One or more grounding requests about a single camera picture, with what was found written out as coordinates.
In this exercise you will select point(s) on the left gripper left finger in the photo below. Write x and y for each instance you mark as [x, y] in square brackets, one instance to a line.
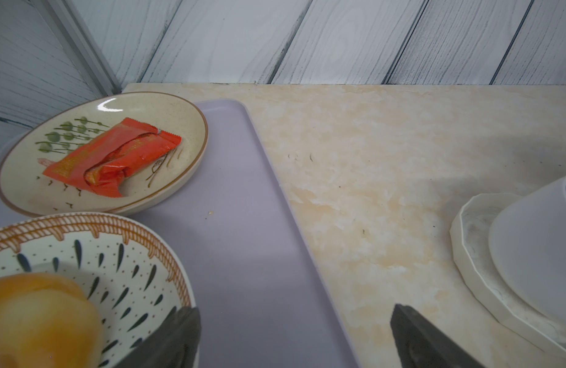
[173, 344]

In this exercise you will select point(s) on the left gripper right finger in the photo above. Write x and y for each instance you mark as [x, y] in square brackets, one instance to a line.
[420, 343]

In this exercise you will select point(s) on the small white succulent pot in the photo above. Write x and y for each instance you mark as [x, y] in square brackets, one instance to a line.
[527, 241]

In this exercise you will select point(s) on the patterned white bowl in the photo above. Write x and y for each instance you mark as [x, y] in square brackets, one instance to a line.
[124, 268]

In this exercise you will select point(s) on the lavender placemat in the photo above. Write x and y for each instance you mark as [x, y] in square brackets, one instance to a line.
[261, 300]

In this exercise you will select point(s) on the white saucer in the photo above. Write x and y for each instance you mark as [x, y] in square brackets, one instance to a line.
[469, 236]

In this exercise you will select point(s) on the yellow dumplings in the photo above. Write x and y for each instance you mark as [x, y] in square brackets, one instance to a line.
[47, 321]

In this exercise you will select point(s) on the red food sticks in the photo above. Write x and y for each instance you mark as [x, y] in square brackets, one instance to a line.
[103, 164]

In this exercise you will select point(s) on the beige plate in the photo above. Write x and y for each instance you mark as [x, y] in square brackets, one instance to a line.
[24, 188]

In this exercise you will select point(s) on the left metal frame post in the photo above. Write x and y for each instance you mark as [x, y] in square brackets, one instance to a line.
[71, 31]

